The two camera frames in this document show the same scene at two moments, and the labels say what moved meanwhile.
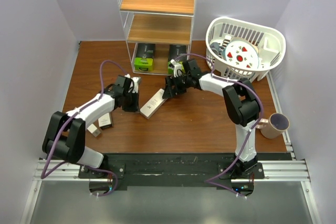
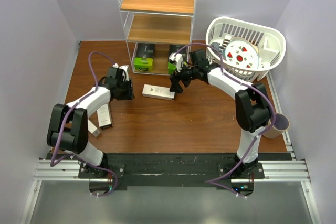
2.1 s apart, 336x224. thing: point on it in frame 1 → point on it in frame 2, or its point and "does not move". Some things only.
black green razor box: (176, 50) does not move
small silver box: (93, 130) does not move
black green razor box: (144, 55) does not move
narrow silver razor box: (155, 102) → (157, 92)
